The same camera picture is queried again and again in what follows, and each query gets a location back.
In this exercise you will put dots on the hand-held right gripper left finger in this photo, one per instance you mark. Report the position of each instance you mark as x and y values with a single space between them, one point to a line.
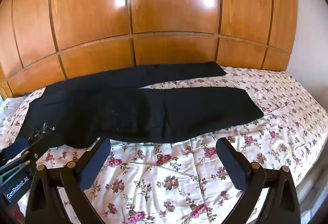
94 163

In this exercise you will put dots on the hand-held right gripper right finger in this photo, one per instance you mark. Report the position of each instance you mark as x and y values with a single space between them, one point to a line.
232 166

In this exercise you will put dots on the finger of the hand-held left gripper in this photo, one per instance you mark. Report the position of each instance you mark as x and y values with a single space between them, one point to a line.
35 148
15 145

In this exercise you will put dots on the black pants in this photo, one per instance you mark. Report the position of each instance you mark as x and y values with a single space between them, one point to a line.
143 108

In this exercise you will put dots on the floral bedspread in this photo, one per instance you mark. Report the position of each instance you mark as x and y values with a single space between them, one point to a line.
199 175

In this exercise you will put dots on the wooden wardrobe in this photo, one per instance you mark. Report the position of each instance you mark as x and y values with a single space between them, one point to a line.
158 16

